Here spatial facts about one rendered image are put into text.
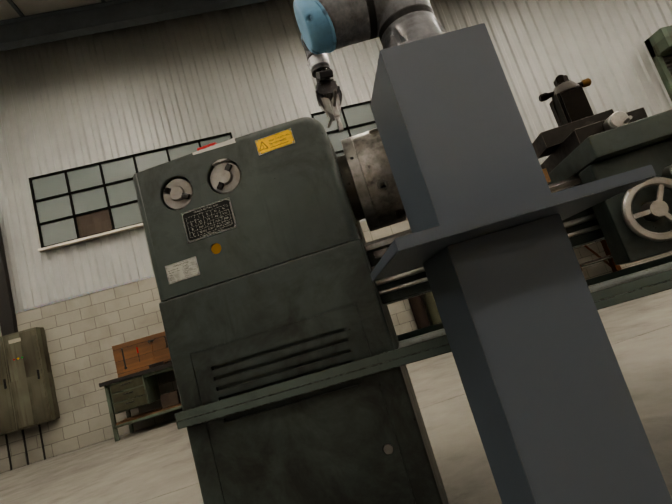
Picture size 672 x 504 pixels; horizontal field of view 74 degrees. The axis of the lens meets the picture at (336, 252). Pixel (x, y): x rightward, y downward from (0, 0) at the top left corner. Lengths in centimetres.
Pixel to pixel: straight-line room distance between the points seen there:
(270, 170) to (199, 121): 788
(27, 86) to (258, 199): 934
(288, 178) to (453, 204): 61
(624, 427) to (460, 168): 48
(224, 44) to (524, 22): 632
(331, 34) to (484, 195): 45
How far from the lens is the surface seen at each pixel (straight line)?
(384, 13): 100
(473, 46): 91
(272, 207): 125
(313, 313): 119
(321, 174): 124
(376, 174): 133
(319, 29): 98
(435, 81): 85
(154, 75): 975
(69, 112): 993
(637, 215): 128
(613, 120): 135
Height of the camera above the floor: 65
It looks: 9 degrees up
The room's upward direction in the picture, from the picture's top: 17 degrees counter-clockwise
